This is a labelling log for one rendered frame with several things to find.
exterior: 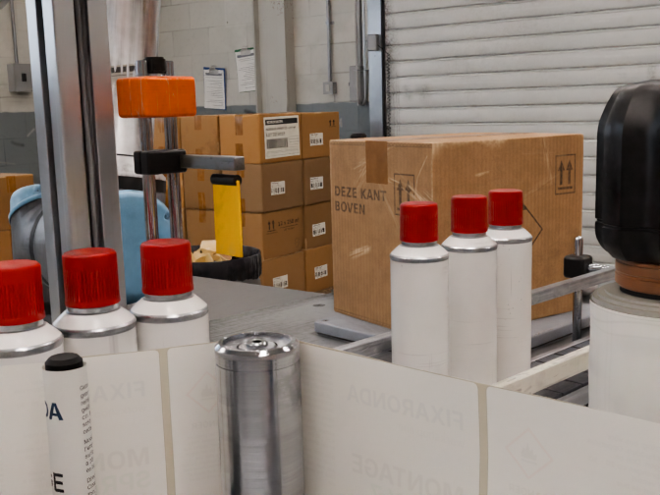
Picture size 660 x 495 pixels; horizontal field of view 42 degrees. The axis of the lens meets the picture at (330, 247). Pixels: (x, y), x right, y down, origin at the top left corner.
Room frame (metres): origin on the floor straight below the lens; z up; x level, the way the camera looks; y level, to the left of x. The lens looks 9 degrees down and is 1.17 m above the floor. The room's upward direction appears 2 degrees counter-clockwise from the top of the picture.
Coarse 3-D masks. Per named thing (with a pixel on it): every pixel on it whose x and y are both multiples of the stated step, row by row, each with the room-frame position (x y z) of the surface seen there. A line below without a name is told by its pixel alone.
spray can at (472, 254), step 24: (456, 216) 0.78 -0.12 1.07; (480, 216) 0.78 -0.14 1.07; (456, 240) 0.78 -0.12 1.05; (480, 240) 0.77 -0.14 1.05; (456, 264) 0.77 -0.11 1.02; (480, 264) 0.77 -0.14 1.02; (456, 288) 0.77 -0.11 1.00; (480, 288) 0.77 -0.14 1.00; (456, 312) 0.77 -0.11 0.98; (480, 312) 0.77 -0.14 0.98; (456, 336) 0.77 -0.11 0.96; (480, 336) 0.77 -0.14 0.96; (456, 360) 0.77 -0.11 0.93; (480, 360) 0.77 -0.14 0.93
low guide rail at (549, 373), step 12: (588, 348) 0.86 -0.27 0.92; (552, 360) 0.82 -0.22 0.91; (564, 360) 0.82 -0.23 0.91; (576, 360) 0.84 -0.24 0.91; (528, 372) 0.79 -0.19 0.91; (540, 372) 0.79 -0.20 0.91; (552, 372) 0.81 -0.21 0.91; (564, 372) 0.82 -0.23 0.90; (576, 372) 0.84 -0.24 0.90; (492, 384) 0.76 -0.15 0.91; (504, 384) 0.75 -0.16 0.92; (516, 384) 0.76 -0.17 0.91; (528, 384) 0.78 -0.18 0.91; (540, 384) 0.79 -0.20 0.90; (552, 384) 0.81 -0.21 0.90
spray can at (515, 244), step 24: (504, 192) 0.82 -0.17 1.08; (504, 216) 0.82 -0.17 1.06; (504, 240) 0.81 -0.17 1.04; (528, 240) 0.82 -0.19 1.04; (504, 264) 0.81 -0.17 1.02; (528, 264) 0.82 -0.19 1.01; (504, 288) 0.81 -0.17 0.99; (528, 288) 0.82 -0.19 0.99; (504, 312) 0.81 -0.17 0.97; (528, 312) 0.82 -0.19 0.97; (504, 336) 0.81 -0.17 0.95; (528, 336) 0.82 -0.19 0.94; (504, 360) 0.81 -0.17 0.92; (528, 360) 0.82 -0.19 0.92
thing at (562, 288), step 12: (588, 276) 1.00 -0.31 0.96; (600, 276) 1.02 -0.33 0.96; (612, 276) 1.04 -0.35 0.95; (540, 288) 0.95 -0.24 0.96; (552, 288) 0.95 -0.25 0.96; (564, 288) 0.97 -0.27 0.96; (576, 288) 0.98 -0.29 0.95; (540, 300) 0.93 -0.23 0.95; (384, 336) 0.76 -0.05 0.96; (336, 348) 0.73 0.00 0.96; (348, 348) 0.73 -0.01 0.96; (360, 348) 0.73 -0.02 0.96; (372, 348) 0.75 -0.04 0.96; (384, 348) 0.76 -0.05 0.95
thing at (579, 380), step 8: (584, 344) 1.00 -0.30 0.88; (560, 352) 0.97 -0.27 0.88; (568, 352) 0.97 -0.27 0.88; (536, 360) 0.94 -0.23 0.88; (544, 360) 0.94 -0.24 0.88; (576, 376) 0.88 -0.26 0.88; (584, 376) 0.88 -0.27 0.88; (560, 384) 0.85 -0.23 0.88; (568, 384) 0.85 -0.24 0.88; (576, 384) 0.85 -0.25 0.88; (584, 384) 0.86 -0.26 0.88; (536, 392) 0.83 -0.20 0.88; (544, 392) 0.83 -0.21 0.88; (552, 392) 0.83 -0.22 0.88; (560, 392) 0.83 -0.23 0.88; (568, 392) 0.83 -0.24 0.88
